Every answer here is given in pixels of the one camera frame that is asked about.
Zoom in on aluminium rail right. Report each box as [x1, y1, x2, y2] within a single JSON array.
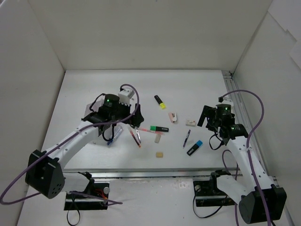
[[222, 71, 266, 170]]

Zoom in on blue black highlighter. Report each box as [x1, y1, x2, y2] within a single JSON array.
[[186, 140, 203, 156]]

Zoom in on white staple box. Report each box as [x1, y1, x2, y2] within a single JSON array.
[[185, 120, 197, 127]]

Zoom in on white eraser in sleeve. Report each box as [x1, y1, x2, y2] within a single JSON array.
[[154, 134, 161, 143]]

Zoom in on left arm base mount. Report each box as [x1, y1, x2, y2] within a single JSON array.
[[63, 172, 110, 211]]

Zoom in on aluminium rail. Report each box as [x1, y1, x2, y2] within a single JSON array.
[[222, 71, 266, 170], [63, 167, 240, 180]]

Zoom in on purple pen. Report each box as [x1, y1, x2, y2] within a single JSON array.
[[182, 129, 191, 148]]

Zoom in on aluminium rail front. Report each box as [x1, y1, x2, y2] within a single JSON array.
[[63, 167, 240, 180]]

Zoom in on green black highlighter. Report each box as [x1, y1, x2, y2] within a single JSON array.
[[150, 126, 169, 132]]

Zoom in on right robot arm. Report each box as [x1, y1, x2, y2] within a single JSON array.
[[198, 104, 287, 224]]

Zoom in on clear compartment organizer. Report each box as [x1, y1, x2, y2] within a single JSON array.
[[84, 99, 103, 117]]

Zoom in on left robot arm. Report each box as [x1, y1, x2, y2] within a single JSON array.
[[25, 95, 215, 199]]

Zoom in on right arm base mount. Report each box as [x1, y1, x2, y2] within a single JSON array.
[[193, 169, 235, 207]]

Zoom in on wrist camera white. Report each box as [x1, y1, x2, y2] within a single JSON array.
[[218, 97, 234, 107], [118, 88, 135, 105]]

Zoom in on blue cap glue bottle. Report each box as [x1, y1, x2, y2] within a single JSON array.
[[107, 126, 123, 146]]

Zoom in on black handled scissors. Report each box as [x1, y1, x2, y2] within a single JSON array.
[[135, 127, 142, 143]]

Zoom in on yellow black highlighter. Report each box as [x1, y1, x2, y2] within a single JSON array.
[[154, 95, 166, 109]]

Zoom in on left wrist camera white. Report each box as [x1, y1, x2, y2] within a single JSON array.
[[118, 88, 135, 105]]

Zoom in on pink mini stapler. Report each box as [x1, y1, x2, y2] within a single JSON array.
[[168, 112, 178, 123]]

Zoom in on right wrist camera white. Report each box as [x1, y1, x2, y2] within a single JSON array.
[[218, 97, 234, 107]]

